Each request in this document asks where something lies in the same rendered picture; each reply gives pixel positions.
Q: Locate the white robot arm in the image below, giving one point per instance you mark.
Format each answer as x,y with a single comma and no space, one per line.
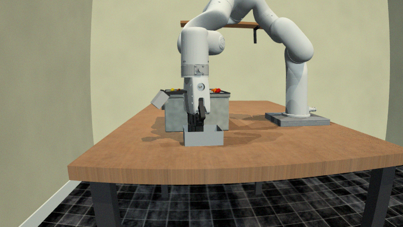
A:
199,38

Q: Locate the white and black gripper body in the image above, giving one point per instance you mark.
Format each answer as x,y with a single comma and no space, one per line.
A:
197,86

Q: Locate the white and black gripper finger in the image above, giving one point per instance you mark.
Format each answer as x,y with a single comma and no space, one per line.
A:
190,122
198,122

